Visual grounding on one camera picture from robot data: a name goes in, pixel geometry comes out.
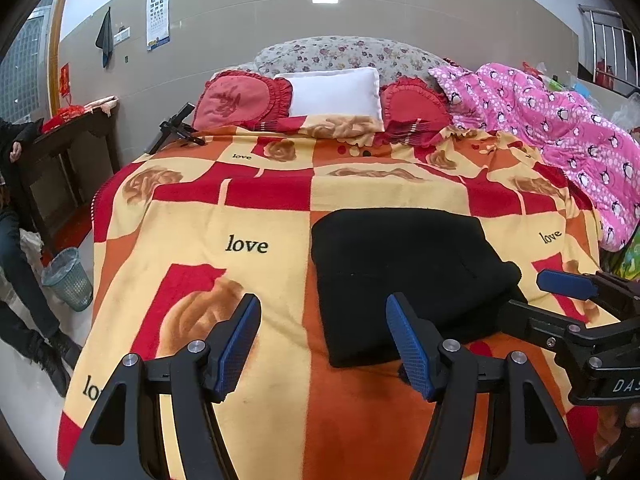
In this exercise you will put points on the beige cloth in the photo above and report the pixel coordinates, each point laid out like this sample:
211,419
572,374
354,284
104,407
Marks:
102,105

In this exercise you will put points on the orange red printed blanket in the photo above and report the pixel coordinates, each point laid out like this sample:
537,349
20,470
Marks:
260,200

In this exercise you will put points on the person's right hand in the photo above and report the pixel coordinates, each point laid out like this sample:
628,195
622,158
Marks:
612,440

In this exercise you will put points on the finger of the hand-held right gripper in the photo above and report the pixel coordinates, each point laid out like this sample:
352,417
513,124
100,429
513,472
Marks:
570,282
540,325

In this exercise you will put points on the black pants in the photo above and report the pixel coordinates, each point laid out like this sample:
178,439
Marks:
415,270

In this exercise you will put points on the white wall switch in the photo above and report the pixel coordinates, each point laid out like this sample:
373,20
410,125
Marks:
121,34

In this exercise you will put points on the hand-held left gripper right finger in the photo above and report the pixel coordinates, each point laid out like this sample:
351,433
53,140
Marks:
411,347

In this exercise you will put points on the grey mesh wastebasket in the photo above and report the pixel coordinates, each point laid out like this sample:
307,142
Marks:
67,280

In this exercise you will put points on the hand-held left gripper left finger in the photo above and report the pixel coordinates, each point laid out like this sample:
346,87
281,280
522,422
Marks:
235,347

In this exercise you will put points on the red cloth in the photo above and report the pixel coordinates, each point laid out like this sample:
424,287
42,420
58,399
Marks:
60,120

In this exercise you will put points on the red wall decoration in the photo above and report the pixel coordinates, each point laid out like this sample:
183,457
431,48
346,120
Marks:
64,79

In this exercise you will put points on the dark hanging cloth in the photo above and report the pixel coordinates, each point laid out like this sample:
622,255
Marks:
105,37

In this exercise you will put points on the black phone stand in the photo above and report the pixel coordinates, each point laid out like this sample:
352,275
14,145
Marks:
172,130

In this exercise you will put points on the dark wooden side table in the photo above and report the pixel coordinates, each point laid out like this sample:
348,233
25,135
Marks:
65,160

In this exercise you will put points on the metal stair railing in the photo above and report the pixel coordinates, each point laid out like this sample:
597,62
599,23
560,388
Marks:
607,35

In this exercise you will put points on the glass block window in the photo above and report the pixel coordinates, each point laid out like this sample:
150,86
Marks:
25,60

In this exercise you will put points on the white pillow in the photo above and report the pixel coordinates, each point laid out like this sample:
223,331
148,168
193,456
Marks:
332,92

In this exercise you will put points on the pink penguin print quilt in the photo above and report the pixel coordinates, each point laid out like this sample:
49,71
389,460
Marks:
560,125

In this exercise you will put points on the red heart-shaped pillow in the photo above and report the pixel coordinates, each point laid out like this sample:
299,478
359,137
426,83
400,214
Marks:
415,107
235,102

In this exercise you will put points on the floral grey pillow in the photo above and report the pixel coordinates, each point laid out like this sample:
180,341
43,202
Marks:
345,52

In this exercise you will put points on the eye chart wall poster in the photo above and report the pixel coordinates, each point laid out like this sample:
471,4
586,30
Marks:
158,12

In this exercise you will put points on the green cloth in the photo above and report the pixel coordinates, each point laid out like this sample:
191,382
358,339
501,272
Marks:
627,257

